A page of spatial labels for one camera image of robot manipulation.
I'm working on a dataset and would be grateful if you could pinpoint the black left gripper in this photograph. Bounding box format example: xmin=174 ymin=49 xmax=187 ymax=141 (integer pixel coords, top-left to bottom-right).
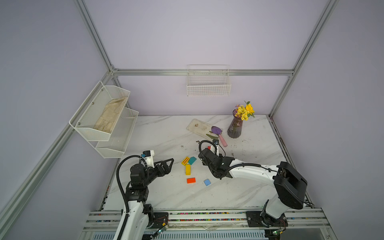
xmin=142 ymin=158 xmax=173 ymax=187

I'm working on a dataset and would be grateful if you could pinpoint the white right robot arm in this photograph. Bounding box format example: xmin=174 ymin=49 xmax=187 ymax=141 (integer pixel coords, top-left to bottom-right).
xmin=199 ymin=148 xmax=308 ymax=228

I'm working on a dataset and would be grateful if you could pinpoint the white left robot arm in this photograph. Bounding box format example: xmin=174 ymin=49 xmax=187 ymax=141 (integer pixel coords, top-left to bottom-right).
xmin=114 ymin=151 xmax=174 ymax=240

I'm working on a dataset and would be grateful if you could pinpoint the light blue wood block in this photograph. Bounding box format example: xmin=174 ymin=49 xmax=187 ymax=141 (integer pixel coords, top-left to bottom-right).
xmin=204 ymin=179 xmax=211 ymax=186

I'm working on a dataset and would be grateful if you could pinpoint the yellow red striped block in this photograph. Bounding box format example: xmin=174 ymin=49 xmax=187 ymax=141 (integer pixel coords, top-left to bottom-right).
xmin=181 ymin=157 xmax=190 ymax=166

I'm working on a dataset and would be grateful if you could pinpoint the yellow wood block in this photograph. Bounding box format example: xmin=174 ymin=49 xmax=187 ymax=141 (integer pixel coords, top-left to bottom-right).
xmin=185 ymin=164 xmax=192 ymax=176

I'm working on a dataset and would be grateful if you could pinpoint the teal wood block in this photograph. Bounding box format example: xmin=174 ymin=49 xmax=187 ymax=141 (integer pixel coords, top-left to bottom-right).
xmin=188 ymin=157 xmax=197 ymax=165

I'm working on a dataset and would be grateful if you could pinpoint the red orange flat block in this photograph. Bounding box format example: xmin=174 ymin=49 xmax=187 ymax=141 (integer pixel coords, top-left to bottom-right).
xmin=187 ymin=178 xmax=196 ymax=184

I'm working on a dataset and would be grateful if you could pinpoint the purple glass vase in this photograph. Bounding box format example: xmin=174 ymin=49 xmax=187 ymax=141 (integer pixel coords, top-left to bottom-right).
xmin=227 ymin=110 xmax=243 ymax=139

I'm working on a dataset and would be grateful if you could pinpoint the beige dirty cloth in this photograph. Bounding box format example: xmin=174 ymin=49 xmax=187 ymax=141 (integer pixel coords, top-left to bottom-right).
xmin=187 ymin=119 xmax=219 ymax=140

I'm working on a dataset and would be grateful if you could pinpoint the white mesh lower shelf basket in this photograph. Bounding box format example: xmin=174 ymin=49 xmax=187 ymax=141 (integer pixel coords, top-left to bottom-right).
xmin=96 ymin=108 xmax=139 ymax=159

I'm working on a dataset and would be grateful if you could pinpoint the white mesh shelf basket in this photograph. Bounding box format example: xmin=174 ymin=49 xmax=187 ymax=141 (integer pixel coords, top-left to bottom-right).
xmin=69 ymin=82 xmax=130 ymax=142
xmin=96 ymin=108 xmax=139 ymax=159

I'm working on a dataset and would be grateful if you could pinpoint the yellow flower bouquet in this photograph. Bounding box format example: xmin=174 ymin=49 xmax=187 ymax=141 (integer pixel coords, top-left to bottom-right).
xmin=234 ymin=102 xmax=255 ymax=121

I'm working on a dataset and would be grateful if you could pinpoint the beige glove in basket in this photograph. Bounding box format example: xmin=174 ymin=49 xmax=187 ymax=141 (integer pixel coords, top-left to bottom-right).
xmin=94 ymin=97 xmax=128 ymax=134

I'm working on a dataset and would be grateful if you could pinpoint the white mesh upper shelf basket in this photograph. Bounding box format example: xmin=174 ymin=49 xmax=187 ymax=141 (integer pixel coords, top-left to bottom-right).
xmin=69 ymin=82 xmax=130 ymax=142

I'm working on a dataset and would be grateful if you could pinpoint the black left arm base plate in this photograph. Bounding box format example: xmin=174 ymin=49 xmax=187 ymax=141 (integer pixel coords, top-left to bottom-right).
xmin=147 ymin=212 xmax=169 ymax=230

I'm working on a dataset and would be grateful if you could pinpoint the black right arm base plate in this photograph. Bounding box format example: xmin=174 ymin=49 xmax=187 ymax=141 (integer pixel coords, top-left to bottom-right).
xmin=246 ymin=211 xmax=288 ymax=228

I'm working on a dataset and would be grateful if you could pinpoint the white wire wall basket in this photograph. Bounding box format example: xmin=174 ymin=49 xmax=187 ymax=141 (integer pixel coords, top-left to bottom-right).
xmin=187 ymin=65 xmax=232 ymax=97

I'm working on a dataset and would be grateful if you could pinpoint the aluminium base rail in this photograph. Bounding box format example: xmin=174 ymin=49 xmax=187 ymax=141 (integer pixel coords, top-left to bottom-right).
xmin=83 ymin=208 xmax=331 ymax=232

